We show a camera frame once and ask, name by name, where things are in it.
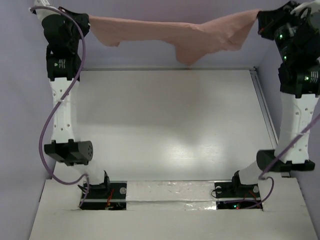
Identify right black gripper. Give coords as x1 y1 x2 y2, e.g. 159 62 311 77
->
259 0 311 62

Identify pink printed t-shirt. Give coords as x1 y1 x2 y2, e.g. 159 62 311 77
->
89 9 259 66

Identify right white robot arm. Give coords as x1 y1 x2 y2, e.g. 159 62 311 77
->
230 0 320 196

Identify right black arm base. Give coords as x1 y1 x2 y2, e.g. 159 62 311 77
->
211 173 263 210

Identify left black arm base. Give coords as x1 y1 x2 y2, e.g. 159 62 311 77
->
80 181 127 211

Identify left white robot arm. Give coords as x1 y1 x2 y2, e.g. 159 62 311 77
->
38 8 111 198

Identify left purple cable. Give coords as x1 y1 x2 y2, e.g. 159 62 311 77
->
29 6 91 208

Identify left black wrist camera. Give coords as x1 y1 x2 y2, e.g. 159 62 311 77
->
41 14 69 47

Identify aluminium rail right edge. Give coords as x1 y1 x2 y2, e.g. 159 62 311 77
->
249 68 278 149

